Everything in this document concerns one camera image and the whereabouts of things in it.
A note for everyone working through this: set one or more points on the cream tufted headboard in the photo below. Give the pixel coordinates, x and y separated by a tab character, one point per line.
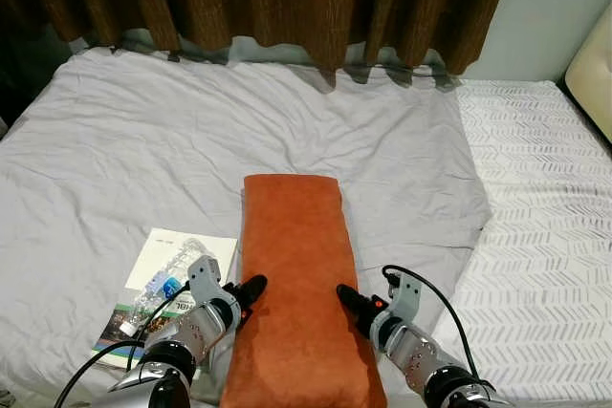
595	74

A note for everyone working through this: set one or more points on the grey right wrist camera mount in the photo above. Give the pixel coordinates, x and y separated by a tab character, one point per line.
406	298

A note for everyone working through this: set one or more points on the white book with photo cover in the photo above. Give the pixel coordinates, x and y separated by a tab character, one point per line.
218	247

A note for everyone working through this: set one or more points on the white chevron patterned mattress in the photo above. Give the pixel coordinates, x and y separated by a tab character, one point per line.
545	236

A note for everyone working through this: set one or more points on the clear plastic water bottle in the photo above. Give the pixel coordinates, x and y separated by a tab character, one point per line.
167	279

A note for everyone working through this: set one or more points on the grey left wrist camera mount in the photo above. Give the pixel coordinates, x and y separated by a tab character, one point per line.
203	274

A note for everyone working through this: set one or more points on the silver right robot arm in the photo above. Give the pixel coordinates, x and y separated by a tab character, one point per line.
416	355

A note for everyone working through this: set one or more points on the grey duvet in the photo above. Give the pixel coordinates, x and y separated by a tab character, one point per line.
191	140

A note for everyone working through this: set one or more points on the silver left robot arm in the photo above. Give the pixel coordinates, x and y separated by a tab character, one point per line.
182	336

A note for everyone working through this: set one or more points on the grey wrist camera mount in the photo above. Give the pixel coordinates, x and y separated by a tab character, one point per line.
406	298
203	274

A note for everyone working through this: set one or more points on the orange velvet pillow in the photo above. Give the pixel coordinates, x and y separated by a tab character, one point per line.
296	255

